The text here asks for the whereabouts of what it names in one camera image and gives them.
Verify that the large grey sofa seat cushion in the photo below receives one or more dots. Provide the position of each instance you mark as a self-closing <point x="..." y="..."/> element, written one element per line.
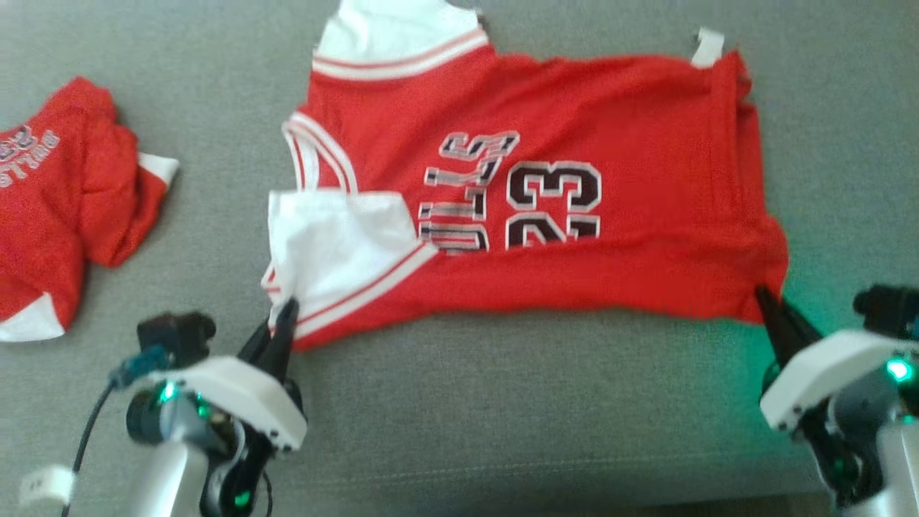
<point x="502" y="416"/>

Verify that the red basketball jersey number 23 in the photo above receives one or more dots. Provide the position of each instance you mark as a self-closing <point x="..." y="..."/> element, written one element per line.
<point x="610" y="108"/>

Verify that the red shorts with white trim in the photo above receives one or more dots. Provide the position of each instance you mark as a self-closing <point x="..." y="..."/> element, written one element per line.
<point x="64" y="215"/>

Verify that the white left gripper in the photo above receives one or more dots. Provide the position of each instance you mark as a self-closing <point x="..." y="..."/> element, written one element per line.
<point x="244" y="391"/>

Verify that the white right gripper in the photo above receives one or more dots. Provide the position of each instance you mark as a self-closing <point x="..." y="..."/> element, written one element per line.
<point x="818" y="373"/>

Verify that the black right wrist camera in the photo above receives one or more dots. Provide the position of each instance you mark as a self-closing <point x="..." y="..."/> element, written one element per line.
<point x="887" y="309"/>

